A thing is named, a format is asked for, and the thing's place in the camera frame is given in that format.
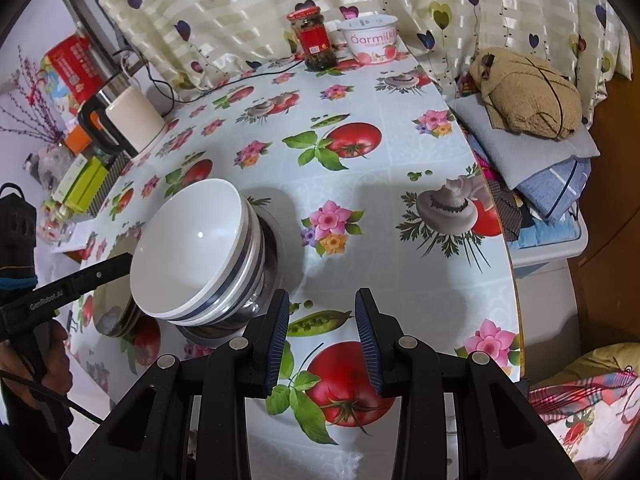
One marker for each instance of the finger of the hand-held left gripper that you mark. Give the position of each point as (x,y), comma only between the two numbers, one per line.
(100,272)

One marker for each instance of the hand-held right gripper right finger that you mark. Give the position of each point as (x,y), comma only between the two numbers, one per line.
(367,345)

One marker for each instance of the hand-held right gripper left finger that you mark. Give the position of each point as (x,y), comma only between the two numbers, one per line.
(277,345)

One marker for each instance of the plain beige plate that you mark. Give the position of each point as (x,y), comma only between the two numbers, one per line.
(107,300)

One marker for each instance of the stainless steel bowl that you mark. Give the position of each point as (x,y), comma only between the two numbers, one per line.
(265,280)

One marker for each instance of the white bowl with blue stripes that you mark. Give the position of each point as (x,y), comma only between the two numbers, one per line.
(240,290)
(190,245)

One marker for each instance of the person's left hand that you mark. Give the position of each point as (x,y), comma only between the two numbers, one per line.
(57,360)

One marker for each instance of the clear glass jar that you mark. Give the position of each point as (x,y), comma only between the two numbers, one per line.
(55,222)

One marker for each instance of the clear plastic bag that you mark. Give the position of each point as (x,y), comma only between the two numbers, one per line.
(50,165)

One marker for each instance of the slim white green box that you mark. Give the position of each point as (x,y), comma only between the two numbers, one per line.
(72,175)

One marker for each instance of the lime green box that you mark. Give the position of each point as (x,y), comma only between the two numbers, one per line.
(87,185)

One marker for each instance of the zigzag patterned box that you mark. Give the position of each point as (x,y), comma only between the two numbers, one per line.
(112,180)

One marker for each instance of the purple flower branches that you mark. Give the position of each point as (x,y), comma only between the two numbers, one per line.
(35,105)

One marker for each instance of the white kettle base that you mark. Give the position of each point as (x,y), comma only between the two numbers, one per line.
(157,142)

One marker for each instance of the printed vegetable tablecloth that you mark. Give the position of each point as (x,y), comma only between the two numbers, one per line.
(380,200)

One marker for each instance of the white electric kettle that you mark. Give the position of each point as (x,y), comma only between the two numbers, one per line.
(132,115)

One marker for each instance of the red printed box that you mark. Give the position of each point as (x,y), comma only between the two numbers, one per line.
(75,70)

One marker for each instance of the white plastic storage bin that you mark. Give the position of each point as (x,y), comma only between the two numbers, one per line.
(545,260)

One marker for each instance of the plaid cloth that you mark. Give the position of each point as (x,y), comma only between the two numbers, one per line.
(575,390)

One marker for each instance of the yellow cushion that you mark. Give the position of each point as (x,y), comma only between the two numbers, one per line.
(605,360)

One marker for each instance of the blue folded cloth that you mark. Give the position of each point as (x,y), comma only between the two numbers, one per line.
(550,190)

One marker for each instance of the printed blanket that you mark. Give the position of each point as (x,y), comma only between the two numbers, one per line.
(590,435)

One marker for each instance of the grey folded cloth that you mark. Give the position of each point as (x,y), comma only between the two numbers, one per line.
(510,145)

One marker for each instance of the wooden cabinet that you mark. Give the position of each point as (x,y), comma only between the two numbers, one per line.
(610,240)

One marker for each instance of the brown knitted bag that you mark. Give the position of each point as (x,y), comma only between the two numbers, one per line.
(530,95)

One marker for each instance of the white yogurt tub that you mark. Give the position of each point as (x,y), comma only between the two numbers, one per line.
(370,40)

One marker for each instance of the red lid sauce jar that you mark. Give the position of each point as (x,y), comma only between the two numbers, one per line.
(312,40)

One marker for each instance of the heart print curtain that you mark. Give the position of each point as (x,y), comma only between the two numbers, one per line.
(250,0)

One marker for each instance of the metal frame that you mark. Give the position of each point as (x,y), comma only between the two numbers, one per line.
(95,15)

